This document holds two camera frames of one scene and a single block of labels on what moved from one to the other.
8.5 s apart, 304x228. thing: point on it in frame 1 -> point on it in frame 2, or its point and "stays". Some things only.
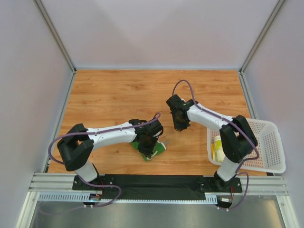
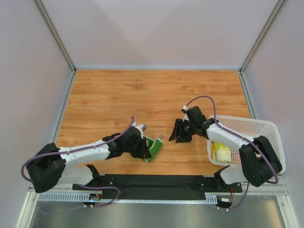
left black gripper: (147, 147) -> (142, 148)
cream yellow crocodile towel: (217, 153) stays
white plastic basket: (270, 156) stays
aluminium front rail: (251, 182) stays
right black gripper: (180, 122) -> (180, 130)
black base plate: (152, 186) stays
